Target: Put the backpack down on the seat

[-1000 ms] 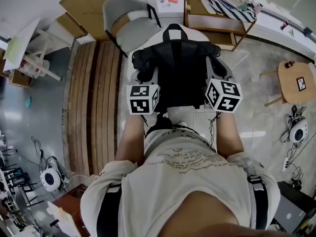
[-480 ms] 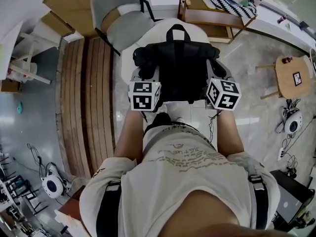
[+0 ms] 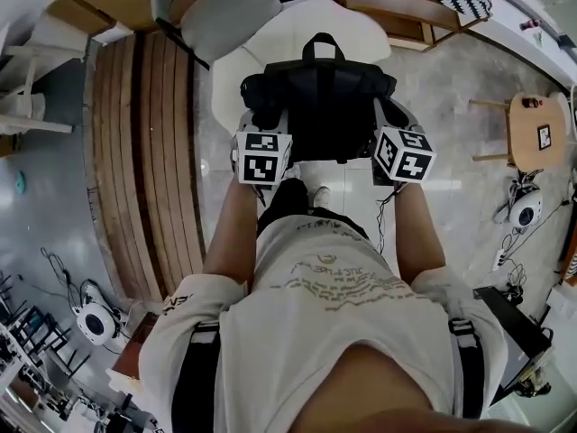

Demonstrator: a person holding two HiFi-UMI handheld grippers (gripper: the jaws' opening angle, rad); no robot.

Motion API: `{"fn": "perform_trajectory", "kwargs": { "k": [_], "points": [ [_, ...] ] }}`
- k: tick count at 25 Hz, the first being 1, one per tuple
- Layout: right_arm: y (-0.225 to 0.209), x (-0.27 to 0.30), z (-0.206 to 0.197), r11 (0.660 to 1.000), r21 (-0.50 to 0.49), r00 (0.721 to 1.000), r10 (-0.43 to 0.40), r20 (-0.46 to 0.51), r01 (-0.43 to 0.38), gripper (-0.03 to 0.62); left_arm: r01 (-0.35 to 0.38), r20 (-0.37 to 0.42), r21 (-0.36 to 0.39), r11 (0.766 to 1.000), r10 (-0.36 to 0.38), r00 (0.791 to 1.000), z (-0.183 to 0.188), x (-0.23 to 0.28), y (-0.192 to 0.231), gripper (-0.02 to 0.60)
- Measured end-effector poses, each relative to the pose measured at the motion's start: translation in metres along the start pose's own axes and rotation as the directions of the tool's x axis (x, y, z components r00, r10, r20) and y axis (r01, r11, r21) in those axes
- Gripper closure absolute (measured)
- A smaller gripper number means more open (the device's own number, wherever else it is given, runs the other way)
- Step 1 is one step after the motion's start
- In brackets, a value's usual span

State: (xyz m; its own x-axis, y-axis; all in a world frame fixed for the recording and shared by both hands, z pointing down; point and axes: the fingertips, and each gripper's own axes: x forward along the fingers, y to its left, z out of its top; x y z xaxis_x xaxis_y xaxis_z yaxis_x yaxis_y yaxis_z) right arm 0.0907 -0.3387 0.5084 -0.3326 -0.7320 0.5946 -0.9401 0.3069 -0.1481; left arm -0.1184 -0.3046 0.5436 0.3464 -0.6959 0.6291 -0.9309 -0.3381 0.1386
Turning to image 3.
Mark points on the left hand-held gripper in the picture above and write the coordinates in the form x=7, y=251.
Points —
x=260, y=158

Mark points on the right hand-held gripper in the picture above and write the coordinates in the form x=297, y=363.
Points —
x=403, y=153

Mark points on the black backpack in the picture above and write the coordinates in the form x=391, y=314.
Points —
x=331, y=102

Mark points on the white padded seat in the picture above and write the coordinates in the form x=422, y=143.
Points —
x=288, y=39

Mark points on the person's left forearm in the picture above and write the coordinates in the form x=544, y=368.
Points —
x=232, y=233

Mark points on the person's right forearm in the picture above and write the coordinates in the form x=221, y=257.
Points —
x=417, y=237

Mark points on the person's white left shoe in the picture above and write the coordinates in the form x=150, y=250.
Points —
x=292, y=172

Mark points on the person's white shoe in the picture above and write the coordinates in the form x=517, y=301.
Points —
x=292, y=172
x=322, y=196

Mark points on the person's black trousers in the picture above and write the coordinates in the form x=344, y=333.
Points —
x=288, y=201

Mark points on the person's white right shoe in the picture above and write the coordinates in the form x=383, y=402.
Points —
x=322, y=196

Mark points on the slatted wooden bench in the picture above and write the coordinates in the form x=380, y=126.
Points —
x=144, y=165

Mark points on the round wooden stool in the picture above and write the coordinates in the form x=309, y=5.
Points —
x=536, y=133

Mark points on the white round device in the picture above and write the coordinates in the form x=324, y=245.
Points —
x=525, y=212
x=94, y=325

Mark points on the grey cushion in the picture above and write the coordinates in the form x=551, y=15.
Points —
x=227, y=23

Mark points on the white power strip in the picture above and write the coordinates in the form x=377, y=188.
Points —
x=498, y=259

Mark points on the small framed picture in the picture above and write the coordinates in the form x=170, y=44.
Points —
x=544, y=136

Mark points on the person's white printed t-shirt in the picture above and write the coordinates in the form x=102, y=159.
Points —
x=329, y=314

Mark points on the pink small object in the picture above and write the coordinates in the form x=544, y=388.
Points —
x=528, y=25

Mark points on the white shelf unit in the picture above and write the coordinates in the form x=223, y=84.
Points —
x=31, y=93

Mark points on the teal small object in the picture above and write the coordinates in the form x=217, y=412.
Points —
x=21, y=180

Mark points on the black metal rack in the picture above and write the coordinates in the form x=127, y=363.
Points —
x=40, y=327

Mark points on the wooden frame table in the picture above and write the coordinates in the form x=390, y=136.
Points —
x=401, y=5

